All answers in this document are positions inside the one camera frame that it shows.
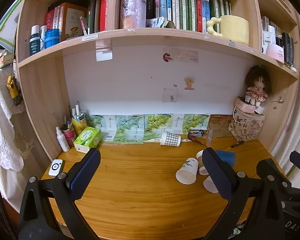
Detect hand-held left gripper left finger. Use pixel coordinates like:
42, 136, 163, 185
18, 148, 101, 240

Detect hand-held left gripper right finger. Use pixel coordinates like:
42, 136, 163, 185
202, 147, 285, 240

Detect white leaf print paper cup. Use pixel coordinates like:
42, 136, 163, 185
175, 157, 199, 185

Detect plain white paper cup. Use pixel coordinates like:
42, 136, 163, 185
203, 175, 219, 194
196, 150, 210, 176

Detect blue cup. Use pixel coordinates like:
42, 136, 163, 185
214, 150, 237, 167

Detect checkered paper cup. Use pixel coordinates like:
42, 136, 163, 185
160, 131, 182, 147

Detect white round button remote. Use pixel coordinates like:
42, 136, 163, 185
48, 159, 64, 177

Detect green tissue pack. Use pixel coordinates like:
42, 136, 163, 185
73, 127, 102, 154

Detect white spray bottle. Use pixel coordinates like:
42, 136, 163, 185
55, 127, 70, 152

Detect red pen holder can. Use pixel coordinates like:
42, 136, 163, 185
61, 126, 77, 148

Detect yellow pen holder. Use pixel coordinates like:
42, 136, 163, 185
72, 115, 88, 136

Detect dark red packet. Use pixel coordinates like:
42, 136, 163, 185
187, 129, 208, 146

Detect green leaf picture card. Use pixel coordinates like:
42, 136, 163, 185
114, 115, 144, 145
172, 114, 211, 135
143, 114, 173, 142
89, 115, 116, 141

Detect brown picture card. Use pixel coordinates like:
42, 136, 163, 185
208, 114, 233, 138

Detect pink round box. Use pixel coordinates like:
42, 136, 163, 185
235, 96, 256, 115

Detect brown haired doll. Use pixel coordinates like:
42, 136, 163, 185
244, 66, 272, 107

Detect wooden bookshelf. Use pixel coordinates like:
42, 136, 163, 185
14, 0, 300, 163

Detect white lace cloth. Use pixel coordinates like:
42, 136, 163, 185
0, 67, 25, 172

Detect pink cosmetic jar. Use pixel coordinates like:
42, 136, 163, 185
266, 43, 285, 63

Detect black cosmetic bottles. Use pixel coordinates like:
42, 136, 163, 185
281, 32, 295, 66

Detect clear tape strip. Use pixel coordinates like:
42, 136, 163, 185
95, 38, 113, 62

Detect white cosmetic box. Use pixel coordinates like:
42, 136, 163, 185
262, 25, 276, 53

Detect blue jar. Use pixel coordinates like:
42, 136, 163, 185
45, 28, 61, 49

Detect dark blue bottle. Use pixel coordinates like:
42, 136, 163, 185
29, 25, 41, 57

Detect small white bottle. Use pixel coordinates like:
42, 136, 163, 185
40, 25, 48, 51

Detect yellow mug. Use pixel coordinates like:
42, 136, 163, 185
207, 15, 250, 46

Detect green bordered paper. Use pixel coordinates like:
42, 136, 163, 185
0, 0, 26, 53

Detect row of green spine books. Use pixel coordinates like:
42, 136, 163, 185
146, 0, 232, 33

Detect floral paper roll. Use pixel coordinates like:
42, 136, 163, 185
119, 0, 148, 29

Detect letter print drawstring bag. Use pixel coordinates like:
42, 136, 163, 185
228, 105, 266, 142

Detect transparent wall sticker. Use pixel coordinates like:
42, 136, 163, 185
162, 88, 178, 103

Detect bear wall sticker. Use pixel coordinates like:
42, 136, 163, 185
184, 77, 196, 91

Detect yellow keychain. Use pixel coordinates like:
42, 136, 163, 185
6, 76, 20, 100

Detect pale paper wall label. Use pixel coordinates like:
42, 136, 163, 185
172, 50, 199, 62

